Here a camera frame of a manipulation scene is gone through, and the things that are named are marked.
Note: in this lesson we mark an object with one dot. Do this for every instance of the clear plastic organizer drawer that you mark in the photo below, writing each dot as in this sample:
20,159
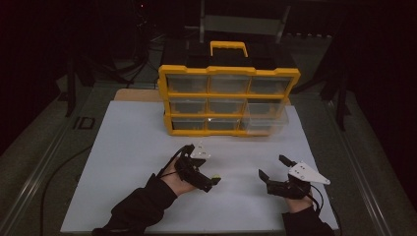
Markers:
267,121

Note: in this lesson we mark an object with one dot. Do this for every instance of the person's left hand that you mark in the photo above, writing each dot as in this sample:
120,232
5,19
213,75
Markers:
178,187

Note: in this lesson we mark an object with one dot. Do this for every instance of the white table cover sheet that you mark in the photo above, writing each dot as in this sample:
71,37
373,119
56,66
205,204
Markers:
131,157

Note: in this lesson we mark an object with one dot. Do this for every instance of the black floor stand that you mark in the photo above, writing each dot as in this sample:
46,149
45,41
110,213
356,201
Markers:
70,88
341,98

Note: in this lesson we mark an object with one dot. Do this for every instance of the person's right hand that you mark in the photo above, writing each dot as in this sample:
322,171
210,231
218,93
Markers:
300,205

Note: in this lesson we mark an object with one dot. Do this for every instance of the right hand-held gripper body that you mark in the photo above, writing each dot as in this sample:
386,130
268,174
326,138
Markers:
308,175

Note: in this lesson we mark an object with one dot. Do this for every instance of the black tripod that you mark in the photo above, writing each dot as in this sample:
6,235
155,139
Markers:
142,49

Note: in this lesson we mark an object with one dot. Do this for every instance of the set of clear drawers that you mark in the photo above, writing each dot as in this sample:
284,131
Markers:
188,83

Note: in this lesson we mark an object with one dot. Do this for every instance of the aluminium floor rail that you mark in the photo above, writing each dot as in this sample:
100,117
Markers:
355,164
42,165

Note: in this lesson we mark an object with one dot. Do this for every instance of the yellow black drawer organizer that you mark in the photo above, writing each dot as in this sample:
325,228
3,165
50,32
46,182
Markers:
229,70

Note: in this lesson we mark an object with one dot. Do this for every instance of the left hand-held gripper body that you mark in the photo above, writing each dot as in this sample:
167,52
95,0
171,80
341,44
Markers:
191,170

